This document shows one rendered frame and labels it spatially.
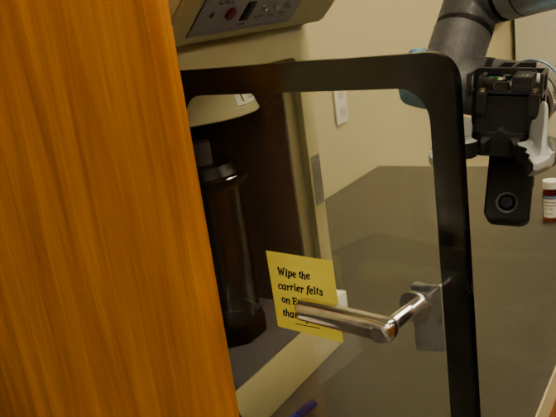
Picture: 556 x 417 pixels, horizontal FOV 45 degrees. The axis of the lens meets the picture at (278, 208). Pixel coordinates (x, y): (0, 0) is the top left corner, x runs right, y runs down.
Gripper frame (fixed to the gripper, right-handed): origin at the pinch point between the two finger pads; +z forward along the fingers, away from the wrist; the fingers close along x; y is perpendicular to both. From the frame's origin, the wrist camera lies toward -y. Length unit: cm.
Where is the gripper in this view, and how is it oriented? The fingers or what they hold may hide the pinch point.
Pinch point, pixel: (484, 169)
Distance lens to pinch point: 61.6
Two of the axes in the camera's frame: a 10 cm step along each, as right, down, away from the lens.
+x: 9.0, 1.0, -4.3
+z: -4.4, 2.9, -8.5
